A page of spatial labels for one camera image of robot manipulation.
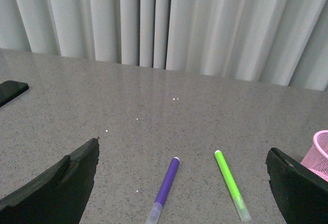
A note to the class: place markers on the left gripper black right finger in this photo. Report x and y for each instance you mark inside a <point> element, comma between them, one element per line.
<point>300,194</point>

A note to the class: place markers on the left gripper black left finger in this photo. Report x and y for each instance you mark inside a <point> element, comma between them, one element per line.
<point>58,195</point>

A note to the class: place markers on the purple marker pen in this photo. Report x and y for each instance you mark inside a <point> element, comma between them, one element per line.
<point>163,192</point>

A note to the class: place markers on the pink mesh pen cup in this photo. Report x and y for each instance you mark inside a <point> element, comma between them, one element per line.
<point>316,158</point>

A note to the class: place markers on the green marker pen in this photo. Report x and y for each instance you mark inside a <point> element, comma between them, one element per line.
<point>232,187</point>

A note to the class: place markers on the black smartphone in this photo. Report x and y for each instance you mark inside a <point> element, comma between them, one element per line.
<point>11,89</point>

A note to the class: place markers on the white pleated curtain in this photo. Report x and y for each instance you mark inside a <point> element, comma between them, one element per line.
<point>282,42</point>

